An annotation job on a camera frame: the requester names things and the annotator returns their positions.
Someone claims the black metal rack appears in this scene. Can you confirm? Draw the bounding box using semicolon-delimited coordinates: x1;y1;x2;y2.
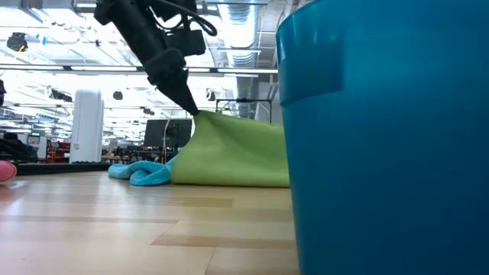
215;98;273;124

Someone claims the long ceiling light bar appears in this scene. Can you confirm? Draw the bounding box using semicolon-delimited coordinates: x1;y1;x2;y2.
0;64;280;76

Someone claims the teal plastic bin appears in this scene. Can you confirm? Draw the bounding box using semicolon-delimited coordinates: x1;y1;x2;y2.
274;0;489;275

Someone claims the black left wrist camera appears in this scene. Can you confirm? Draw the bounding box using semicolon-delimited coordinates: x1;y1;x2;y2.
164;29;207;58

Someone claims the black left camera cable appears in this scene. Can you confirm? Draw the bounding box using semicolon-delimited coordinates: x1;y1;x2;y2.
147;0;219;38

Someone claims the hanging yellow cable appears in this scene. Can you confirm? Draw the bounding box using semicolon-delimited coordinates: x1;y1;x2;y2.
163;110;175;163

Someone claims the white room pillar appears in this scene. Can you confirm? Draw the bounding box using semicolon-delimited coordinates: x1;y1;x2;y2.
69;89;105;164

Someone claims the red tool cart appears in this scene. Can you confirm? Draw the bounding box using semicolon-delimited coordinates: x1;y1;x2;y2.
46;141;72;164

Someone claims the blue microfiber towel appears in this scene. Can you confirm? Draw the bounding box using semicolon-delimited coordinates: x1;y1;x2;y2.
108;154;177;187

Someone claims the green microfiber towel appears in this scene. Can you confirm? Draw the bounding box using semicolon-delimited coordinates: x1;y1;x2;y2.
170;109;290;189

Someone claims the white office cabinet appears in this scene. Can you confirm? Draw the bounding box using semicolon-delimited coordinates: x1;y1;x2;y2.
15;132;48;160

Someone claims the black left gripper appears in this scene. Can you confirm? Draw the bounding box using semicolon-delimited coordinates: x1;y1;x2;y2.
109;0;201;117

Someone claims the silver ventilation duct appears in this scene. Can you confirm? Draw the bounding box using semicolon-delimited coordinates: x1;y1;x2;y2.
215;3;265;70

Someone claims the black office monitor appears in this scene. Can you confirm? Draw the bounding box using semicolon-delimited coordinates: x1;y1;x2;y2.
144;118;193;150

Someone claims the pink microfiber towel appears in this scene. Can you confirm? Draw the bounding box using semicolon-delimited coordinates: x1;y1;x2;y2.
0;160;18;183

